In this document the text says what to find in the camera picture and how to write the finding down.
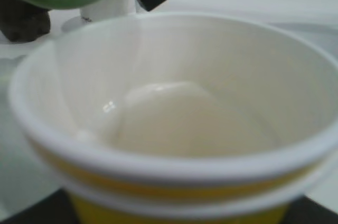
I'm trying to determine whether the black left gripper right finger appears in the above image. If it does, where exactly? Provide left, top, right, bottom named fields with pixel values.
left=284, top=197, right=337, bottom=224

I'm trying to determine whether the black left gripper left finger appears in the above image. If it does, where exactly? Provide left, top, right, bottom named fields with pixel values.
left=1, top=190, right=79, bottom=224

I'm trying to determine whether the yellow paper cup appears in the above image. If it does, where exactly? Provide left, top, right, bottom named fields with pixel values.
left=8, top=12, right=337, bottom=223

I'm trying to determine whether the white ceramic mug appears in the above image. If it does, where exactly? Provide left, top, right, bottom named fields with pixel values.
left=80, top=0, right=135, bottom=23

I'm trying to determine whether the cola bottle red label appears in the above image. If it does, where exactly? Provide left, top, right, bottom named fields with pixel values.
left=1, top=0, right=51, bottom=42

